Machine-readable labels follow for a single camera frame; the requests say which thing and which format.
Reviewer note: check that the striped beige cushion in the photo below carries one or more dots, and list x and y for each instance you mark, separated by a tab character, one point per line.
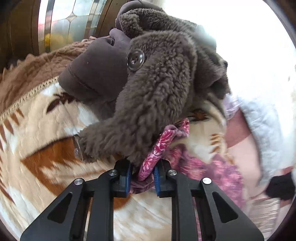
266	215

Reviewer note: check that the stained glass window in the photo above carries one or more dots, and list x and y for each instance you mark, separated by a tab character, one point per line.
64	20

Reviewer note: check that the pink floral pants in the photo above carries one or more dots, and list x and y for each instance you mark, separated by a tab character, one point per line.
157	150

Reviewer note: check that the pink pillow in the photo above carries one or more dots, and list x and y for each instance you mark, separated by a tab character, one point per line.
242	148

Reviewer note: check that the leaf printed blanket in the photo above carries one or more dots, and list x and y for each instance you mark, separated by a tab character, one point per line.
46	129

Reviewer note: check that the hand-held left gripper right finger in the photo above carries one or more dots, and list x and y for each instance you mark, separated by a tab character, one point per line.
156	183

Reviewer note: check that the brown fleece jacket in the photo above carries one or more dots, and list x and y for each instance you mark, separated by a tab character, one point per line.
157	92

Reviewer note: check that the black cloth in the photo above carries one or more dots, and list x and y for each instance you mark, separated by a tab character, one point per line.
281	187

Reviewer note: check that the wooden window frame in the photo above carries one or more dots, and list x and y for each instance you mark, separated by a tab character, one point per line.
20	30

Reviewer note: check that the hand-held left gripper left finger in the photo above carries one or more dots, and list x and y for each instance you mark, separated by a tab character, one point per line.
127	181

